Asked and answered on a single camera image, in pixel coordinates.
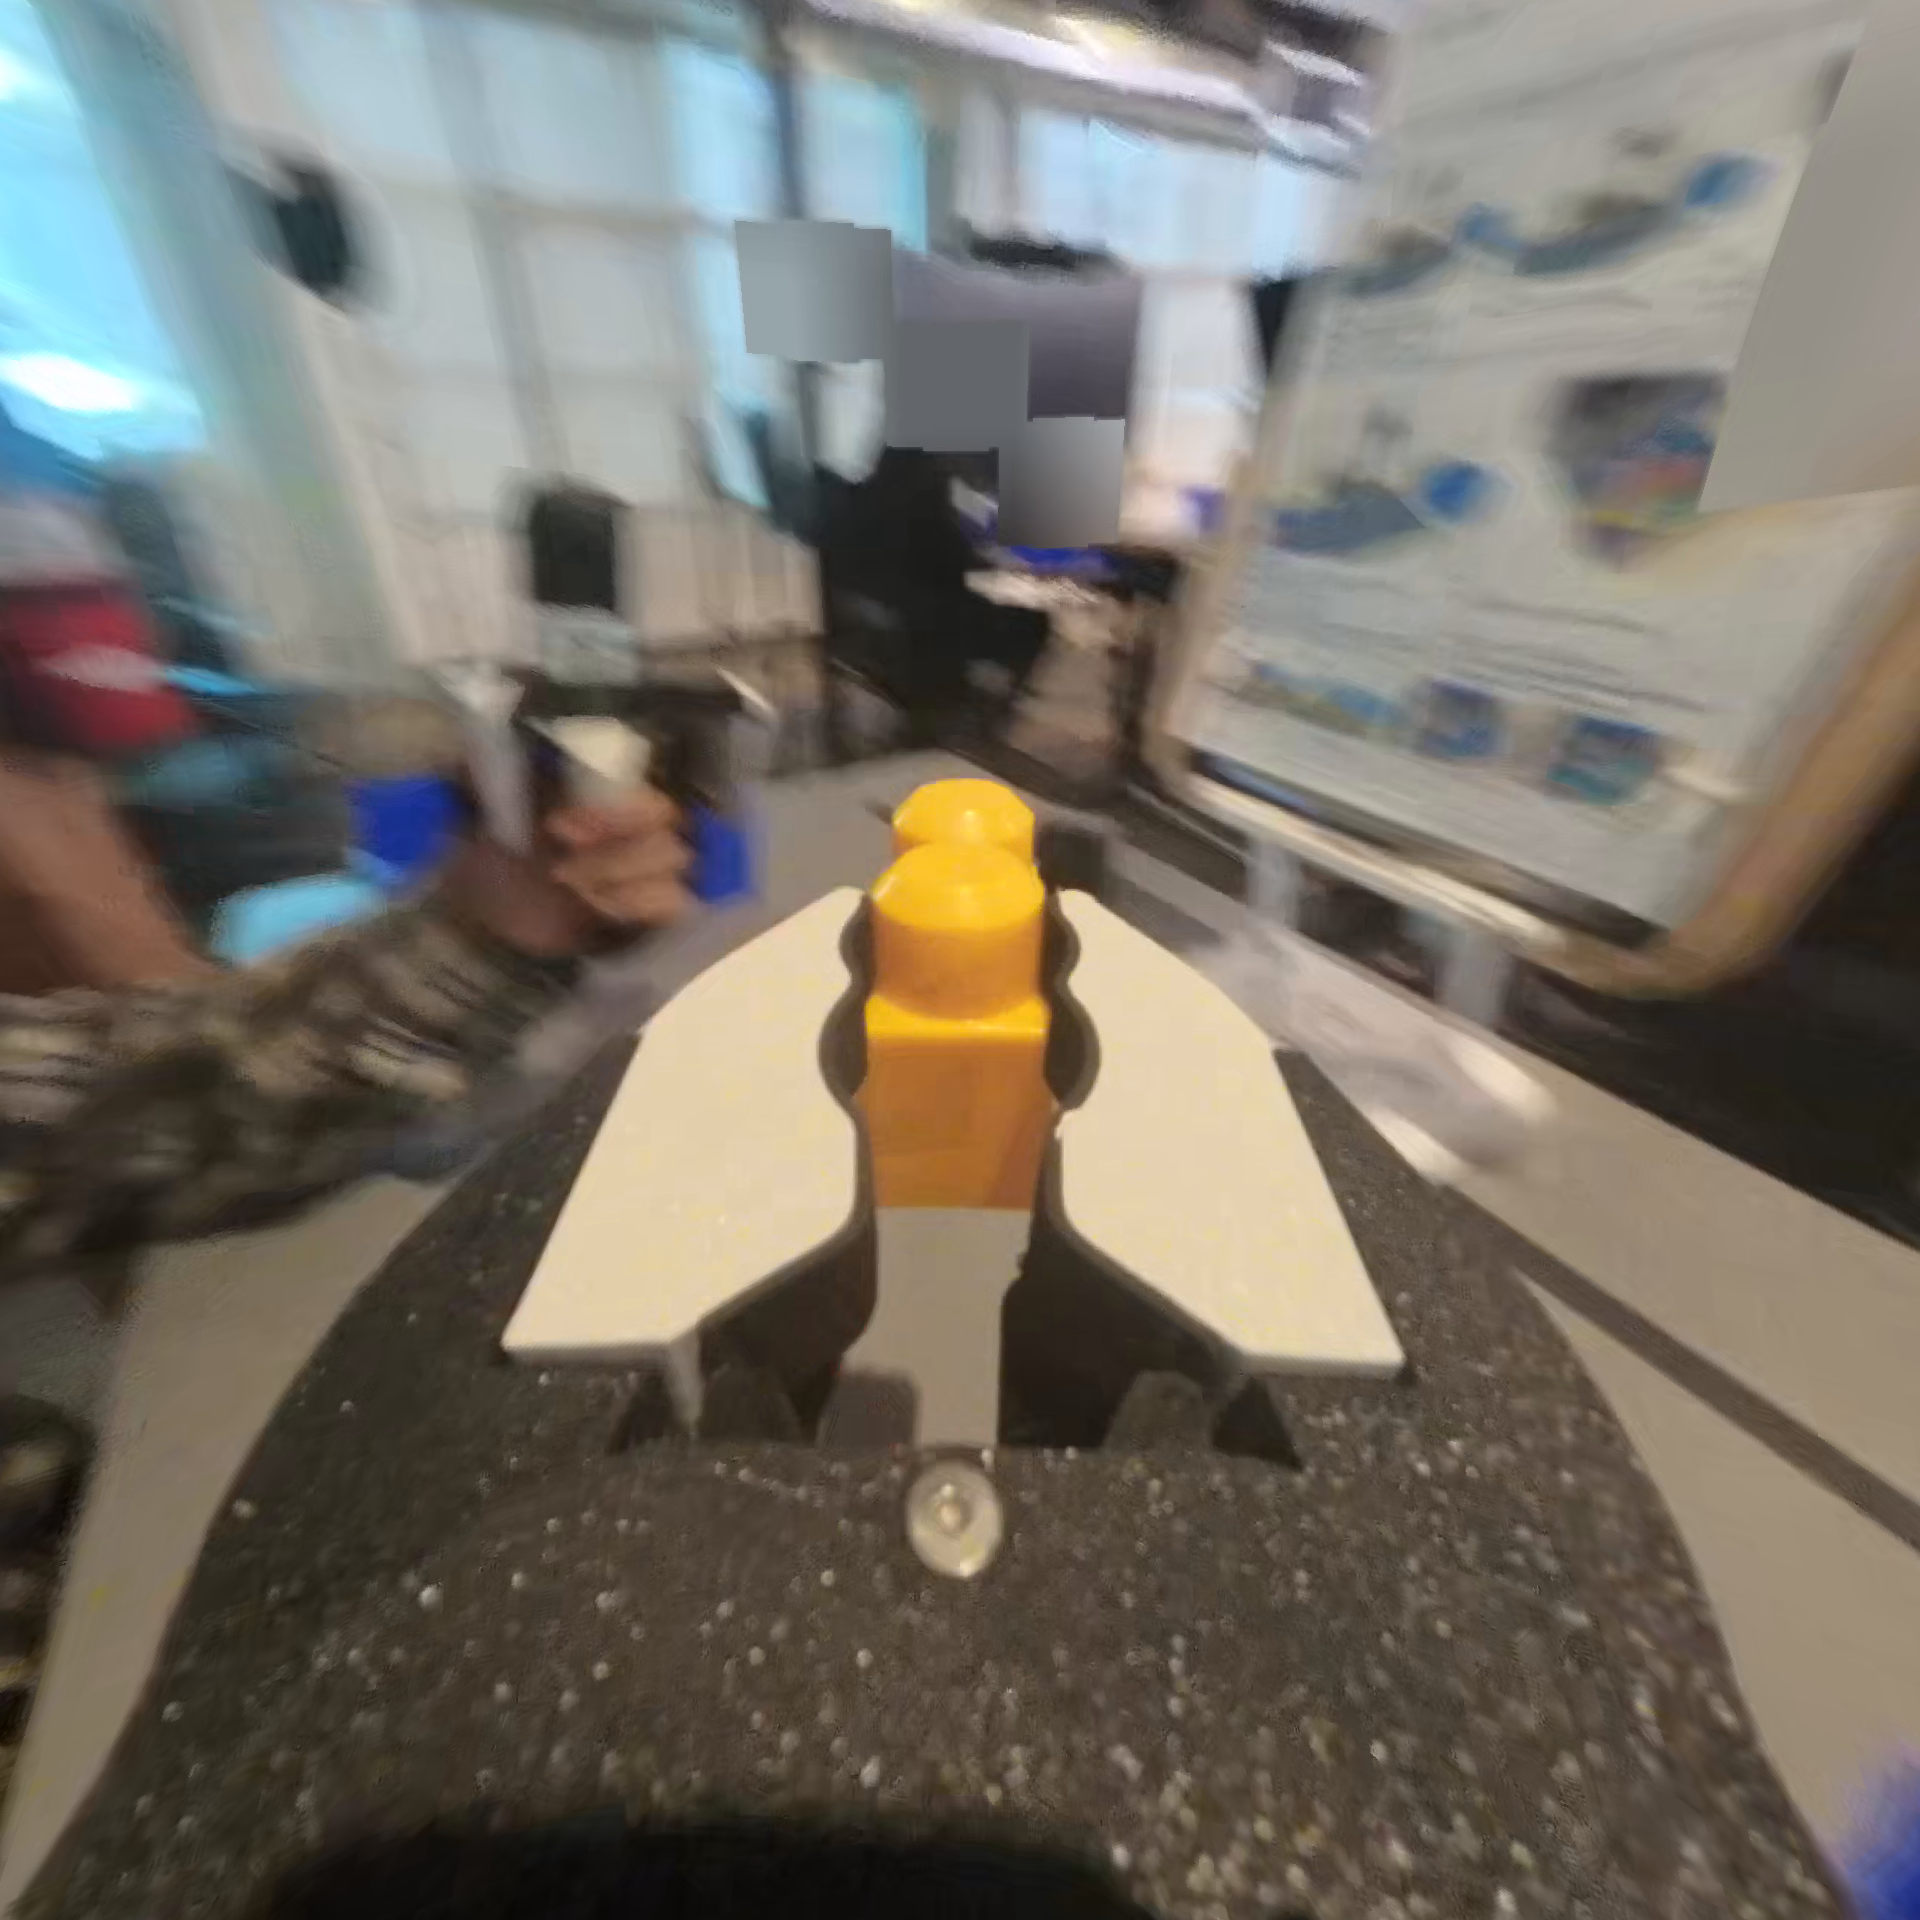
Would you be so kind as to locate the yellow two-stud block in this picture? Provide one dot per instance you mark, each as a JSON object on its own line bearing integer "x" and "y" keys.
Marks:
{"x": 955, "y": 1079}

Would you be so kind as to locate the blue plastic bin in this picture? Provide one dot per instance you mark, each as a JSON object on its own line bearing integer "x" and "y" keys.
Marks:
{"x": 406, "y": 825}

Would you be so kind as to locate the person's left hand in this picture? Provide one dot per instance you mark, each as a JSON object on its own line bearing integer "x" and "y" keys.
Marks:
{"x": 600, "y": 885}

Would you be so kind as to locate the red fire extinguisher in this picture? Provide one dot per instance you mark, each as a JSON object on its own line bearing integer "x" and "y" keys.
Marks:
{"x": 77, "y": 668}

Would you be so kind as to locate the picture instruction board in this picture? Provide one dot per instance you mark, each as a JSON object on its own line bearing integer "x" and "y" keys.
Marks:
{"x": 1501, "y": 600}

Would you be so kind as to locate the light blue chair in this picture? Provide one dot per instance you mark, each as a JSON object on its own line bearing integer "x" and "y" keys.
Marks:
{"x": 293, "y": 918}

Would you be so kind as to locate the white stand with base plate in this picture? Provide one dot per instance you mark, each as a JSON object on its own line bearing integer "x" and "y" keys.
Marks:
{"x": 1396, "y": 1051}

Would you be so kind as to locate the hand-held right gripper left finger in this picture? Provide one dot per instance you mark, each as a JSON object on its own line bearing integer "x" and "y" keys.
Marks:
{"x": 704, "y": 1171}

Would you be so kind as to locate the person's left forearm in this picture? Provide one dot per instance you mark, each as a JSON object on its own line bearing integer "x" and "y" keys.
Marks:
{"x": 271, "y": 1079}

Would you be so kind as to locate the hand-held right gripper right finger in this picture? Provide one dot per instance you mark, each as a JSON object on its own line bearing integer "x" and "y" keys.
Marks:
{"x": 1214, "y": 1185}

